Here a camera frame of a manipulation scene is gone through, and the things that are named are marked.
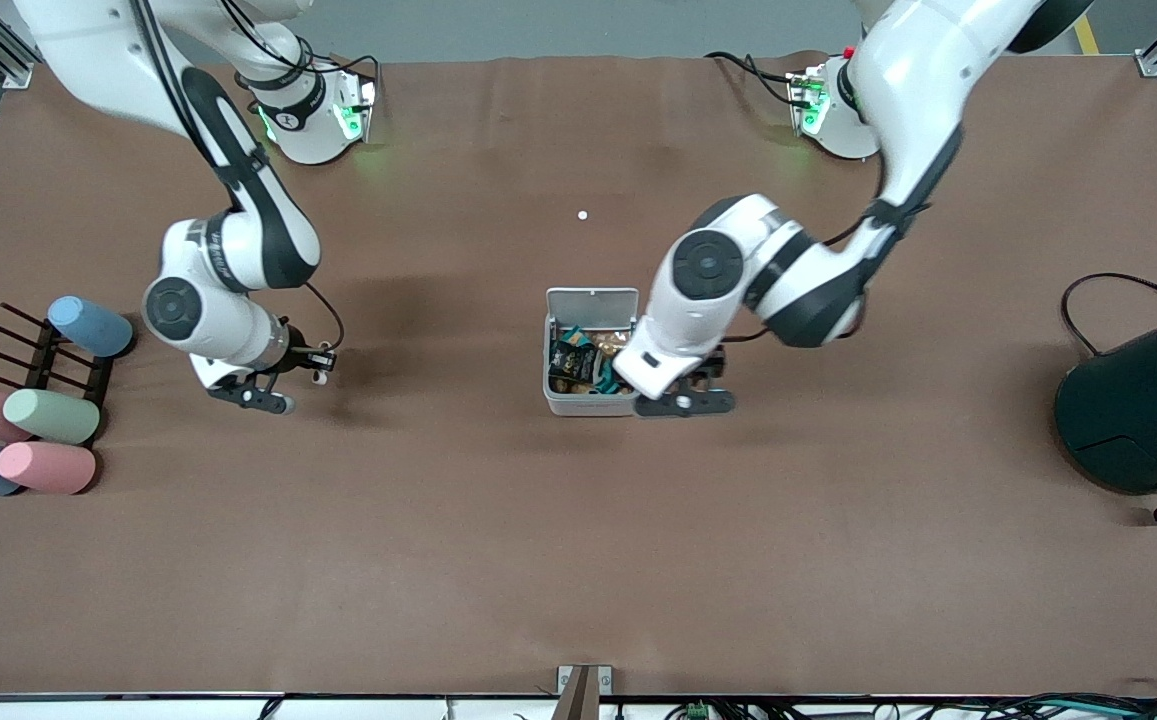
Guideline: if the metal table edge bracket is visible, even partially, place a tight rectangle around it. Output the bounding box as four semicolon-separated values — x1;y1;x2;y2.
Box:
556;664;613;720

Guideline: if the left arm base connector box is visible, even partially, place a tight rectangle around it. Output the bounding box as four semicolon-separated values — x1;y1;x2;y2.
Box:
786;68;831;137

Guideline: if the green cylindrical cup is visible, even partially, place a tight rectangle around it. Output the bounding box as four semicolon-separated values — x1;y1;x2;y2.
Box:
2;388;102;447

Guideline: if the black left base cable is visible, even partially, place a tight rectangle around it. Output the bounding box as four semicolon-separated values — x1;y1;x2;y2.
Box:
706;50;794;108

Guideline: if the black snack packet gold print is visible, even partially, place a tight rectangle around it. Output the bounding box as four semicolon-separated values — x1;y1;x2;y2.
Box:
550;338;597;386

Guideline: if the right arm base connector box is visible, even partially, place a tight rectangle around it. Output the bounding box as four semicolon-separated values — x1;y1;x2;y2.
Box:
331;68;379;147

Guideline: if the black device cable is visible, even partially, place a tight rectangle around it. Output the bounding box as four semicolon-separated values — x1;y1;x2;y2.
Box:
1060;272;1157;358

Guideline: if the dark wooden cup rack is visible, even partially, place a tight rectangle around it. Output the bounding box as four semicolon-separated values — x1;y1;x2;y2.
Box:
0;302;117;441

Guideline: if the black cable bundle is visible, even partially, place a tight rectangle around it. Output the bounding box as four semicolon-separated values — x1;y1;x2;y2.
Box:
978;680;1157;720

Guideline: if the grey plastic storage box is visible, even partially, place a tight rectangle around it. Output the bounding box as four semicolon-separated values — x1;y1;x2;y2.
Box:
542;287;647;418

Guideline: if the black right base cable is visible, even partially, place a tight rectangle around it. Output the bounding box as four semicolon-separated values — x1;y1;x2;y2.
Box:
308;52;382;101

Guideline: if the black base cable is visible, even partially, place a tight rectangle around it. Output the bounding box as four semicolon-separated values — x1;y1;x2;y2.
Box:
308;52;382;101
706;50;794;108

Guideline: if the dark teal cylindrical device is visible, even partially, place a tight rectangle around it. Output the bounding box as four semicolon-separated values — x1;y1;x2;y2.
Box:
1054;304;1157;497

